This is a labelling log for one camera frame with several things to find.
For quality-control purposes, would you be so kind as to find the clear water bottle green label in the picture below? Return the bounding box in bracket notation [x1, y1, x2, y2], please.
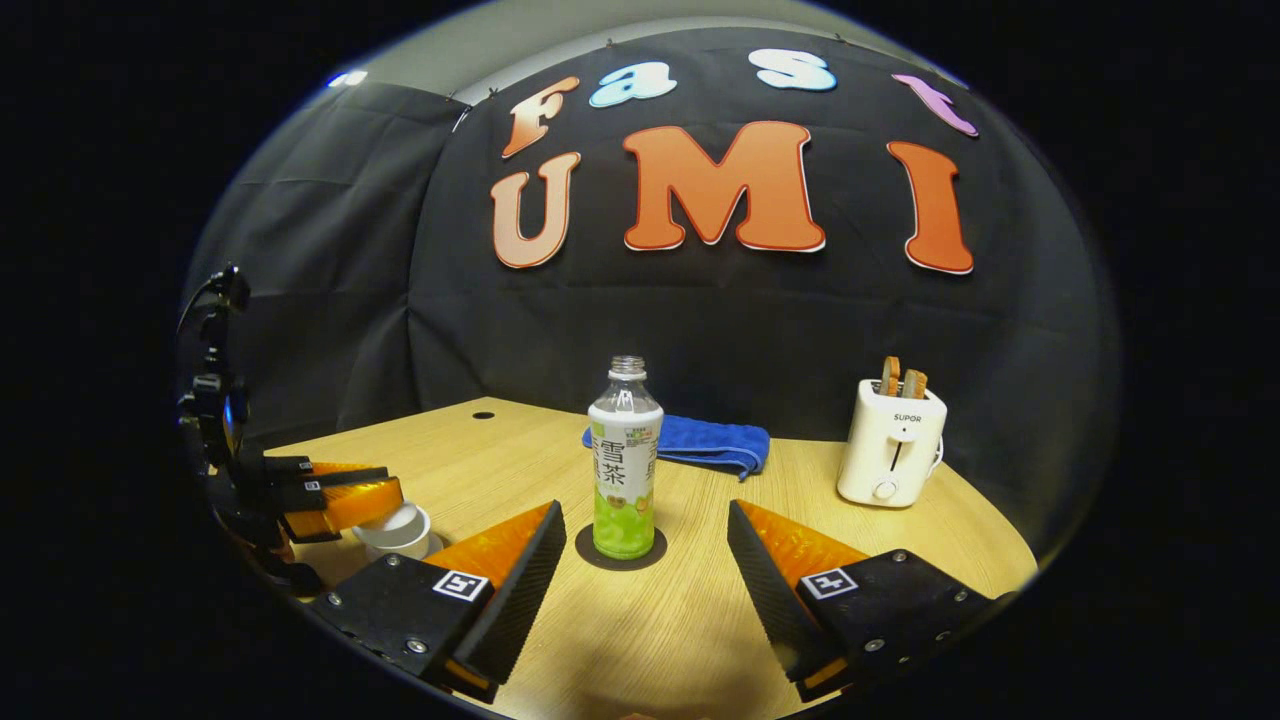
[586, 355, 665, 561]

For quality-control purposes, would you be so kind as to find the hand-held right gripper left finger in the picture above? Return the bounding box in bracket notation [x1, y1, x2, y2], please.
[308, 500, 568, 704]

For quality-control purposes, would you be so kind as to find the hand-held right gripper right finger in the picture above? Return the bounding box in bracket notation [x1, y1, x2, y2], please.
[727, 499, 1016, 704]

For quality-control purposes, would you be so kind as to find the blue towel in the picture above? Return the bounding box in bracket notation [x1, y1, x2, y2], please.
[582, 414, 771, 482]

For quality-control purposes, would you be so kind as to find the white toaster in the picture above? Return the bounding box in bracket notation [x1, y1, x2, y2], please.
[836, 378, 948, 509]

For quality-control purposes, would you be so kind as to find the dark brown round coaster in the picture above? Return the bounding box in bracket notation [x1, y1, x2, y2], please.
[575, 525, 668, 573]

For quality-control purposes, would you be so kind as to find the black backdrop cloth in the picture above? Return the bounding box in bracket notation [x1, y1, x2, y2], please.
[180, 25, 1121, 553]

